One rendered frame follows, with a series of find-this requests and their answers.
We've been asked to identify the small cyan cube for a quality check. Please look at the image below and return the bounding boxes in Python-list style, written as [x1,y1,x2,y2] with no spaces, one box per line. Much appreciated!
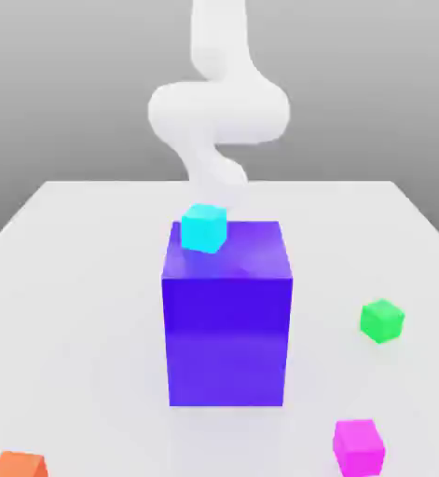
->
[180,202,228,255]

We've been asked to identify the small green cube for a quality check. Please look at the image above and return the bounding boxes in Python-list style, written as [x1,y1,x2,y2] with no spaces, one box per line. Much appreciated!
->
[359,297,406,345]

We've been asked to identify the small magenta cube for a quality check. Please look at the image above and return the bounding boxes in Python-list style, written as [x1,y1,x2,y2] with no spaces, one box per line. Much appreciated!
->
[332,418,387,477]

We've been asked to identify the small orange cube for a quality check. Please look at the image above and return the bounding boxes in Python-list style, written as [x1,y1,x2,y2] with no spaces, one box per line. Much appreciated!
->
[0,450,49,477]

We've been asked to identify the large purple box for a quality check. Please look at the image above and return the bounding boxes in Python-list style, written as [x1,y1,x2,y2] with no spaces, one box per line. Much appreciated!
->
[160,220,294,408]

